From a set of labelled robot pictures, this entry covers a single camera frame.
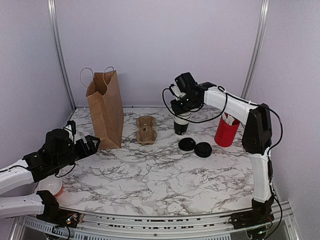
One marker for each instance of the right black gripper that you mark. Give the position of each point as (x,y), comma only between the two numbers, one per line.
(177,109)

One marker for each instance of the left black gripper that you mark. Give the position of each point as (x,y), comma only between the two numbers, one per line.
(92,149)

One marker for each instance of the black plastic cup lid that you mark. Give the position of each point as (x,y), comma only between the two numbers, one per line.
(187,144)

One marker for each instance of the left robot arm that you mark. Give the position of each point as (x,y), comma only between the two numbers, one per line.
(42,204)

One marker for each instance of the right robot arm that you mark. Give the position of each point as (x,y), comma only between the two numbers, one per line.
(256,138)

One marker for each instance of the stack of paper cups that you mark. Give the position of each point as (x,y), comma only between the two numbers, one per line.
(181,123)

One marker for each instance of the brown paper bag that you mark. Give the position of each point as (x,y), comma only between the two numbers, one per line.
(106,108)

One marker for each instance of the red cylindrical container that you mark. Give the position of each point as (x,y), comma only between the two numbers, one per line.
(225,134)

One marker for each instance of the white and orange bowl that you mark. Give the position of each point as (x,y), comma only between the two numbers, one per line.
(52,184)

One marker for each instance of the brown cardboard cup carrier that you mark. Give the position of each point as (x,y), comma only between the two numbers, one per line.
(146,134)

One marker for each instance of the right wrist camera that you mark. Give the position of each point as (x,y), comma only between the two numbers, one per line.
(175,91)

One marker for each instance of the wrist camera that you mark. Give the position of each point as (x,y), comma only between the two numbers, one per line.
(70,127)
(175,91)

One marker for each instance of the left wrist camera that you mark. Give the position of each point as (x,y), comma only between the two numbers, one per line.
(70,127)

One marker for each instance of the right aluminium frame post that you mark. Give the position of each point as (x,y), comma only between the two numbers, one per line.
(260,34)

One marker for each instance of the aluminium frame post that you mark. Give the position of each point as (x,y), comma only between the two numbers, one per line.
(59,52)
(260,34)

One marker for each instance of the left aluminium frame post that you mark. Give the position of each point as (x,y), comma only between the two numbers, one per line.
(59,52)

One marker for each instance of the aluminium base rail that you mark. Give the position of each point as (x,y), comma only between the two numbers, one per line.
(230,225)

